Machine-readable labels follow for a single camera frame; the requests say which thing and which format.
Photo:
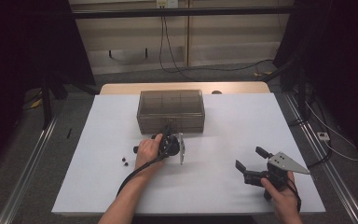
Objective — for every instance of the black wall bracket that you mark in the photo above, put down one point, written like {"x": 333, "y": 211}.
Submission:
{"x": 110, "y": 53}

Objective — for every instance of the metal floor rail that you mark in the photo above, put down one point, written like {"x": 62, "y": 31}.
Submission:
{"x": 332, "y": 174}
{"x": 24, "y": 174}

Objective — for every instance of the white power plug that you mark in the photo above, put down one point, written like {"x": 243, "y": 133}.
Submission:
{"x": 323, "y": 136}

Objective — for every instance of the yellow floor tape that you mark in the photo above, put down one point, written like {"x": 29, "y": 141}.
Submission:
{"x": 262, "y": 74}
{"x": 36, "y": 103}

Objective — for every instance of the person's left hand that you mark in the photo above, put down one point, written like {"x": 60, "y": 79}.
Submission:
{"x": 147, "y": 152}

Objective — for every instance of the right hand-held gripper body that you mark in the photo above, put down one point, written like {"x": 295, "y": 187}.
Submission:
{"x": 281, "y": 163}

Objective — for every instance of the black curtain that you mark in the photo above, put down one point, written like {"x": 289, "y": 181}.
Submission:
{"x": 18, "y": 46}
{"x": 338, "y": 46}

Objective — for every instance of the black stand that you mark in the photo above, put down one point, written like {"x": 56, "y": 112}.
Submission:
{"x": 46, "y": 105}
{"x": 301, "y": 93}

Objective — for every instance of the person's right hand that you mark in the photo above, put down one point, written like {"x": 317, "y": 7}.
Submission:
{"x": 284, "y": 200}

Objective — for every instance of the smoky transparent drawer organizer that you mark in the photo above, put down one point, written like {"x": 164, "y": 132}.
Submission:
{"x": 171, "y": 102}

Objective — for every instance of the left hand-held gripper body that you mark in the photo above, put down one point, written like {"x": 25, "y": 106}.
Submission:
{"x": 171, "y": 146}

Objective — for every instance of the black horizontal bar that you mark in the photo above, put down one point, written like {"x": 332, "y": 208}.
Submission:
{"x": 214, "y": 12}

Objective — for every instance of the small black floor object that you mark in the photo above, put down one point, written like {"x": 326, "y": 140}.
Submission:
{"x": 69, "y": 133}

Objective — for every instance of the white wall socket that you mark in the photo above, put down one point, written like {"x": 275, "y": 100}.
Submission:
{"x": 167, "y": 3}

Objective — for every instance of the wooden table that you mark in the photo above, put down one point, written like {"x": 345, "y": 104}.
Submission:
{"x": 245, "y": 87}

